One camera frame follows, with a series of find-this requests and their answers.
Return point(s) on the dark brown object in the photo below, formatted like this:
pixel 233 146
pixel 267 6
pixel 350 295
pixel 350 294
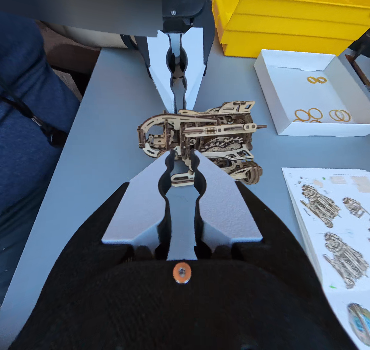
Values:
pixel 360 69

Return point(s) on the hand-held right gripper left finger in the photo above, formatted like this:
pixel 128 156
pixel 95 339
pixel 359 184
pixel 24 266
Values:
pixel 134 208

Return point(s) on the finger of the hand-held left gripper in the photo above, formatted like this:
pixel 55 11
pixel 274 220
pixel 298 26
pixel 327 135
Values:
pixel 195 60
pixel 158 63

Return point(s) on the wooden mechanical model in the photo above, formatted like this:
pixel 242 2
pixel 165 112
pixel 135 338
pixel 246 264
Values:
pixel 219 135

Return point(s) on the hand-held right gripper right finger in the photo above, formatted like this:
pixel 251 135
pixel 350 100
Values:
pixel 228 208

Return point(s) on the illustrated instruction booklet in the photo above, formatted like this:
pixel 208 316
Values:
pixel 332 240

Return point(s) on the person in blue clothing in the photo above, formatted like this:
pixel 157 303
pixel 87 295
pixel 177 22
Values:
pixel 26 95

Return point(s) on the group of yellow rubber bands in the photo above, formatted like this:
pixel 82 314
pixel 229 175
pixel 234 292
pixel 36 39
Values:
pixel 315 114

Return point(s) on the white cardboard box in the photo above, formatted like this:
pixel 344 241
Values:
pixel 292 95

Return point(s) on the yellow plastic bin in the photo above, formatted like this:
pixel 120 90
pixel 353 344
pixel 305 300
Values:
pixel 289 5
pixel 289 25
pixel 277 44

